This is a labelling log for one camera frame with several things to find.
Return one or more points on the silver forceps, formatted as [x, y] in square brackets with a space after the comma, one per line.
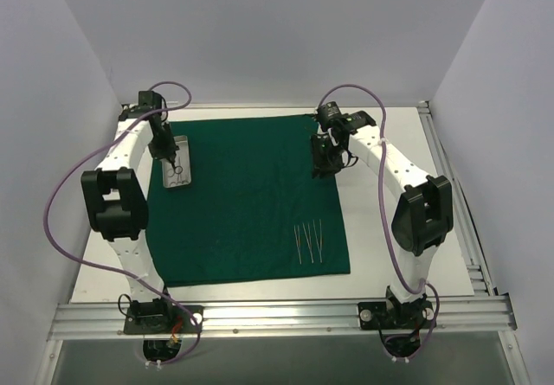
[319, 238]

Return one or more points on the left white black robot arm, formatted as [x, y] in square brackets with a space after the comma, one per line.
[116, 205]

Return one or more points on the silver tweezers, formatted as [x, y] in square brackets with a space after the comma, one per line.
[307, 232]
[296, 229]

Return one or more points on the green surgical cloth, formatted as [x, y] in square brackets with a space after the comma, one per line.
[251, 182]

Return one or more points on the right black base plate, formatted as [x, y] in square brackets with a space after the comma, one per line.
[374, 315]

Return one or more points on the back aluminium rail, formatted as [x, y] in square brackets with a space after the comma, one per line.
[422, 104]

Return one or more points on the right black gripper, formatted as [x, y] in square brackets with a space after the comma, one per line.
[323, 160]

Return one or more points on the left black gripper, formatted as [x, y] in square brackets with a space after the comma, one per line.
[164, 150]

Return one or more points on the metal instrument tray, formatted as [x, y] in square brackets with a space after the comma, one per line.
[182, 158]

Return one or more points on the front aluminium rail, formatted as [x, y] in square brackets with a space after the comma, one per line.
[311, 318]

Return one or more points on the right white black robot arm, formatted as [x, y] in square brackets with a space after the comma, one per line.
[416, 209]

